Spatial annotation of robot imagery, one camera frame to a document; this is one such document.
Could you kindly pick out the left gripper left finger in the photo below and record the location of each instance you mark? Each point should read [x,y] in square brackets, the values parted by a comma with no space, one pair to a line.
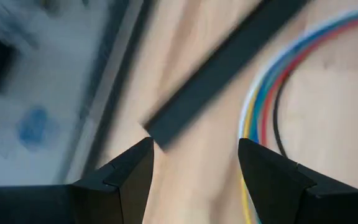
[73,205]

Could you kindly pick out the black aluminium table frame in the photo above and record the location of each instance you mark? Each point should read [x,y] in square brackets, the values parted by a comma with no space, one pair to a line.
[117,71]

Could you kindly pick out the black duct cover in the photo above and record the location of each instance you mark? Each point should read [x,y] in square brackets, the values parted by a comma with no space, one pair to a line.
[213,74]

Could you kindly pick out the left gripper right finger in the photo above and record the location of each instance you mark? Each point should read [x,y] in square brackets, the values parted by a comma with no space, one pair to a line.
[306,202]

